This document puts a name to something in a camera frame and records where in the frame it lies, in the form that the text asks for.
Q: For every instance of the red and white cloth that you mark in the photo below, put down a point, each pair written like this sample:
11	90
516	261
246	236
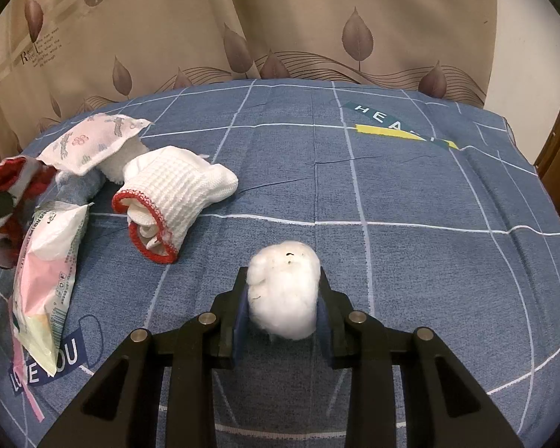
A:
32	182

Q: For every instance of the blue plaid bedsheet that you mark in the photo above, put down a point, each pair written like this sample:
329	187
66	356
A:
401	242

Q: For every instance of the beige leaf print curtain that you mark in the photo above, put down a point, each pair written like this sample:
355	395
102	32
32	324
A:
168	32

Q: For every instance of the white cotton ball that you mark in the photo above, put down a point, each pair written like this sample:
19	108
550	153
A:
284	289

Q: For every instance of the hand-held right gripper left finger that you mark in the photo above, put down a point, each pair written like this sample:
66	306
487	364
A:
240	331

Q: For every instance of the white pink printed pouch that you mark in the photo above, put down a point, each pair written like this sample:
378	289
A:
88	142

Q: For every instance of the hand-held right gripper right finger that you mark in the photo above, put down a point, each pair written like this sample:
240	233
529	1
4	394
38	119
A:
323	336

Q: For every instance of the white fluffy cloth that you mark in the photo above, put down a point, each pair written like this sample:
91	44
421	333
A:
119	165

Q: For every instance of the light blue towel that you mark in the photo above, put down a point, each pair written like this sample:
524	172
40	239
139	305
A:
81	189

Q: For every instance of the pink green tissue packet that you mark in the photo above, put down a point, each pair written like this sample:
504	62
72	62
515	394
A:
46	280

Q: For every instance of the white knit glove red trim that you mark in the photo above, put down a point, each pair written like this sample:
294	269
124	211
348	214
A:
177	186

